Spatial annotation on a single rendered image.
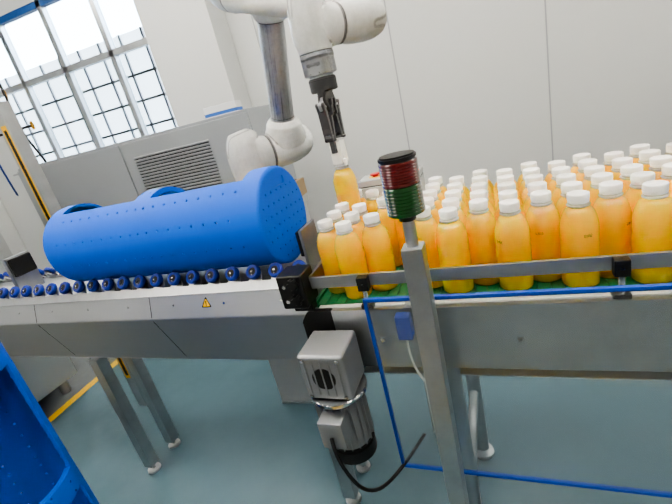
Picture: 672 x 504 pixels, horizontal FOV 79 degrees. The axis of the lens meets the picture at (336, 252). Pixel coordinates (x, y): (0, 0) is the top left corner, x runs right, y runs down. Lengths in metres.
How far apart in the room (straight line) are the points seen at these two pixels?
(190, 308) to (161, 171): 1.98
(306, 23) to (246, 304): 0.77
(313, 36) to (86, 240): 0.94
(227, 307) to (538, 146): 3.14
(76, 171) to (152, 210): 2.47
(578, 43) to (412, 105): 1.28
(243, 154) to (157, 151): 1.51
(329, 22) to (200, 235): 0.65
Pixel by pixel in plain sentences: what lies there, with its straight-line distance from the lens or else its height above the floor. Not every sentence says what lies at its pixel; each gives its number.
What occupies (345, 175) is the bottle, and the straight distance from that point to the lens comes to 1.17.
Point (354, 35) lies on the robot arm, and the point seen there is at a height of 1.51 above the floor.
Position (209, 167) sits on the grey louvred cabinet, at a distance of 3.01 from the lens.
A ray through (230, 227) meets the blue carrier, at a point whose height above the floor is 1.11.
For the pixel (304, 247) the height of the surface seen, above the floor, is 1.00.
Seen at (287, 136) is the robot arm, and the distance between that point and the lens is 1.82.
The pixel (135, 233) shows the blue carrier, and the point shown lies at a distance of 1.36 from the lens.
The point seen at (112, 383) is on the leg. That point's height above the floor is 0.50.
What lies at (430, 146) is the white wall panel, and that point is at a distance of 3.82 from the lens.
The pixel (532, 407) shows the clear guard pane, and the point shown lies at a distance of 1.01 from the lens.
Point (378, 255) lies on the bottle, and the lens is 0.98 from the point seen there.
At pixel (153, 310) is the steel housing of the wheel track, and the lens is 1.48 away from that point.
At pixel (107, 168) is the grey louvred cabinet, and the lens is 3.56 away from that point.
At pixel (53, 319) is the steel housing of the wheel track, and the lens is 1.89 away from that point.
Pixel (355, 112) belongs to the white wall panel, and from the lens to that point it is 3.87.
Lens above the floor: 1.36
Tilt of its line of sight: 20 degrees down
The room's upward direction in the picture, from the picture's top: 14 degrees counter-clockwise
